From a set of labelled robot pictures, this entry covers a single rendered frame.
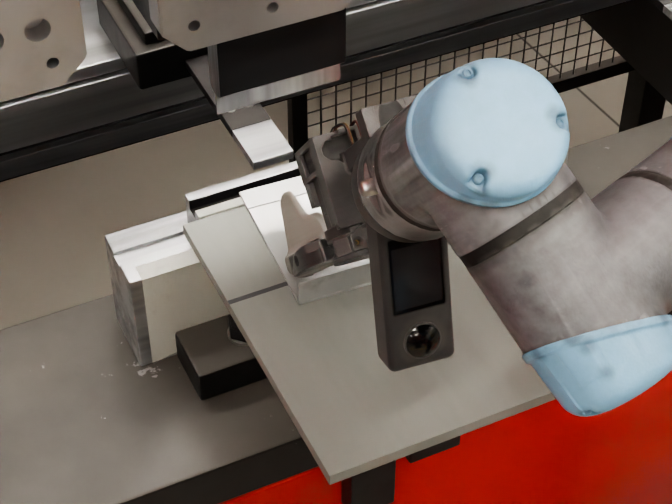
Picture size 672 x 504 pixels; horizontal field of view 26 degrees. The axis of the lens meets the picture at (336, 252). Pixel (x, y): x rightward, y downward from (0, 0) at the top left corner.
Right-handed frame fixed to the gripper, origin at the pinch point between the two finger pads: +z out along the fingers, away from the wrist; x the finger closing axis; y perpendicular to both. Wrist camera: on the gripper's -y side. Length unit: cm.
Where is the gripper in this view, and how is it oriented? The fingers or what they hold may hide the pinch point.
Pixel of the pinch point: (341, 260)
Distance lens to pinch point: 105.9
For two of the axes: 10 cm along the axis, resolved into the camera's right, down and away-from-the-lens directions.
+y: -2.9, -9.6, 0.7
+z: -2.4, 1.4, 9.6
